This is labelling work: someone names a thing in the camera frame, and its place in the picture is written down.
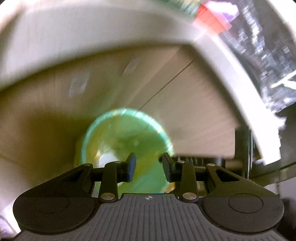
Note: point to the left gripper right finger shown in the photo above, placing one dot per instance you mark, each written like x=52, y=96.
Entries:
x=172, y=168

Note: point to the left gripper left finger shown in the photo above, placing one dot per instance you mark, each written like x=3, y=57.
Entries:
x=126, y=169

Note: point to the red plastic food tray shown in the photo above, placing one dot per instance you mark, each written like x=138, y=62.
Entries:
x=213, y=21

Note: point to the long green snack wrapper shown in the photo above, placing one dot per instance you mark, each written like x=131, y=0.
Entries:
x=189, y=7

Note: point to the green trash bin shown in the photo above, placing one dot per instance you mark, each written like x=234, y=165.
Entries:
x=117, y=133

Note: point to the wooden cabinet door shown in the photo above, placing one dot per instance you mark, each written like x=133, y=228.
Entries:
x=44, y=114

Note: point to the black microwave oven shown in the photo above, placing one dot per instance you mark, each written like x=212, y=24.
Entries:
x=264, y=46

